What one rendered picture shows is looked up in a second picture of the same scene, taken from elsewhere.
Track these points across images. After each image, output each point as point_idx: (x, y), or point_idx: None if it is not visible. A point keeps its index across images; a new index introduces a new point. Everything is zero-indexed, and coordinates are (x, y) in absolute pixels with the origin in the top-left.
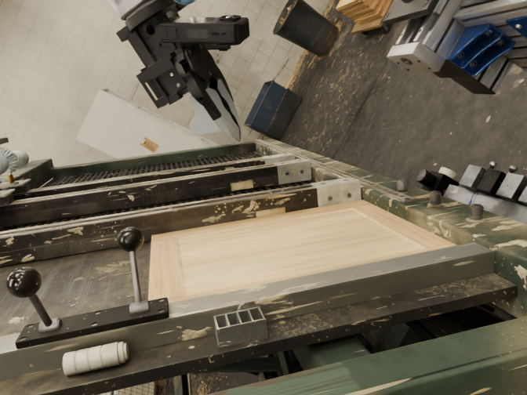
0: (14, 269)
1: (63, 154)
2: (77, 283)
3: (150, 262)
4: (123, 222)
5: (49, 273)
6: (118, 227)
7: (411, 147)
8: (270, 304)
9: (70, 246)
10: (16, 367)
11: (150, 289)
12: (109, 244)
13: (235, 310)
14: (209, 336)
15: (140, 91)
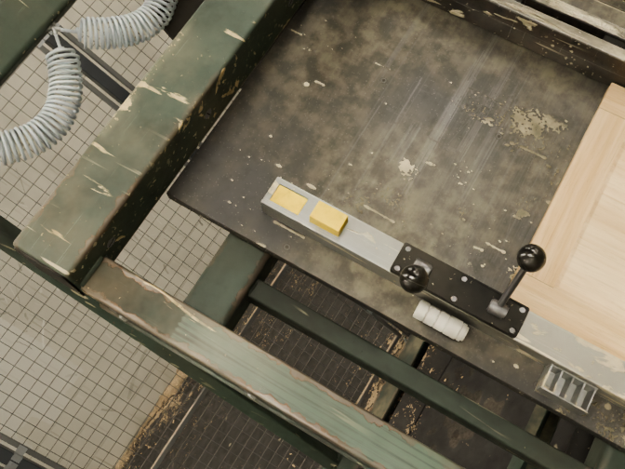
0: (410, 271)
1: None
2: (482, 132)
3: (567, 171)
4: (588, 50)
5: (466, 72)
6: (578, 49)
7: None
8: (609, 395)
9: (510, 32)
10: (384, 274)
11: (534, 241)
12: (554, 57)
13: (574, 374)
14: (538, 365)
15: None
